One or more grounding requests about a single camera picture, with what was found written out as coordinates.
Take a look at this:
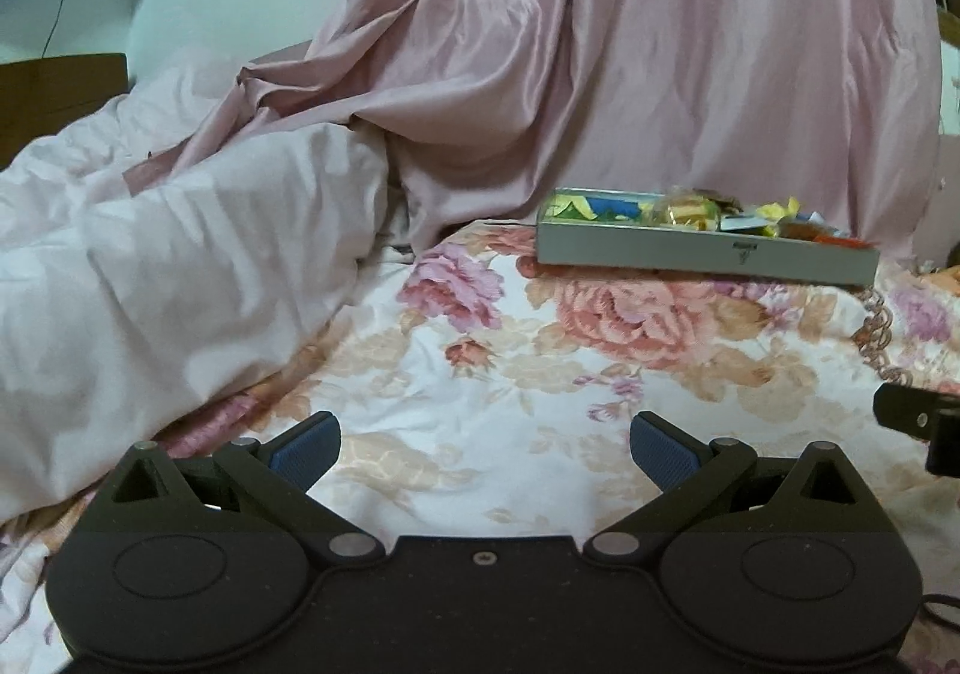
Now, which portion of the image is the wooden headboard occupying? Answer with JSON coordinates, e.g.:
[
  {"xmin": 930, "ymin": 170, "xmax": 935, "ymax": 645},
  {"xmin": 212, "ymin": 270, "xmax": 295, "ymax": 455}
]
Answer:
[{"xmin": 0, "ymin": 53, "xmax": 128, "ymax": 150}]

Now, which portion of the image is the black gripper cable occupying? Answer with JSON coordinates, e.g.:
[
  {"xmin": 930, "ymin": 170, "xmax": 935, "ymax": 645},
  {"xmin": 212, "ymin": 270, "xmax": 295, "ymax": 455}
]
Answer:
[{"xmin": 921, "ymin": 591, "xmax": 960, "ymax": 637}]

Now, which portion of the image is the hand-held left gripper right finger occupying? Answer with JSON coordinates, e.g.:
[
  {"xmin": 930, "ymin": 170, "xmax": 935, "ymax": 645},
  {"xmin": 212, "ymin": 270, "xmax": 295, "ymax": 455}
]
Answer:
[{"xmin": 583, "ymin": 411, "xmax": 878, "ymax": 565}]

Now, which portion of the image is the pale pink quilt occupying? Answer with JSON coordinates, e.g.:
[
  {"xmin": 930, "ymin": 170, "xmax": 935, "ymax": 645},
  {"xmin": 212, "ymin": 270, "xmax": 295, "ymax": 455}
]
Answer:
[{"xmin": 0, "ymin": 74, "xmax": 398, "ymax": 521}]

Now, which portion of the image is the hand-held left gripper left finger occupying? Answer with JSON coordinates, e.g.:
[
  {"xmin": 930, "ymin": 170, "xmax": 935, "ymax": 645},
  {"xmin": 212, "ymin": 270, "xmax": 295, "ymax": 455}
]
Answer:
[{"xmin": 94, "ymin": 411, "xmax": 383, "ymax": 565}]

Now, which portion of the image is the colourful printed paper lining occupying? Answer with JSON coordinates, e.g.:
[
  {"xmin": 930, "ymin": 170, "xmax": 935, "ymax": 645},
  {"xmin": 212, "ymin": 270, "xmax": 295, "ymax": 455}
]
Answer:
[{"xmin": 546, "ymin": 190, "xmax": 805, "ymax": 238}]

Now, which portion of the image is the shallow grey cardboard box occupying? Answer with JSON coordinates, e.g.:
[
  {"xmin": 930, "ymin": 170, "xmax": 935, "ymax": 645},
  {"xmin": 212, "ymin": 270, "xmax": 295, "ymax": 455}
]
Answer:
[{"xmin": 535, "ymin": 188, "xmax": 880, "ymax": 289}]

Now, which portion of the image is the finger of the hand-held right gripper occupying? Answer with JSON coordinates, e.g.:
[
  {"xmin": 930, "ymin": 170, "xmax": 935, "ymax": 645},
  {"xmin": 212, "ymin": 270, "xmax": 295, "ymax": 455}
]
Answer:
[
  {"xmin": 874, "ymin": 381, "xmax": 960, "ymax": 439},
  {"xmin": 928, "ymin": 435, "xmax": 960, "ymax": 476}
]

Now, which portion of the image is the pink satin sheet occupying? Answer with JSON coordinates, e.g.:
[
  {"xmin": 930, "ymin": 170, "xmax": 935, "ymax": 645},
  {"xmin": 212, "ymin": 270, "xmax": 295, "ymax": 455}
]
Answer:
[{"xmin": 124, "ymin": 0, "xmax": 942, "ymax": 262}]

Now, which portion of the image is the orange cake snack packet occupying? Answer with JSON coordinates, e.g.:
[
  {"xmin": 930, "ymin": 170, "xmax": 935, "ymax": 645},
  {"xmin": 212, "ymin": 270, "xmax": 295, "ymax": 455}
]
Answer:
[{"xmin": 651, "ymin": 188, "xmax": 722, "ymax": 231}]

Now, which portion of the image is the floral bed sheet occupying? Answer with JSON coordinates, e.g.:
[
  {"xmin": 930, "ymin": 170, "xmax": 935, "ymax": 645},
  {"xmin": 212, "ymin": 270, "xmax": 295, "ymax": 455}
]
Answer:
[{"xmin": 0, "ymin": 220, "xmax": 960, "ymax": 674}]

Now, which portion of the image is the flat orange snack packet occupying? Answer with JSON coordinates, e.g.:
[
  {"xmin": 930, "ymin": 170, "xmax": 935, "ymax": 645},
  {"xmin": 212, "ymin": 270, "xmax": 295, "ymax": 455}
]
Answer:
[{"xmin": 780, "ymin": 224, "xmax": 875, "ymax": 249}]

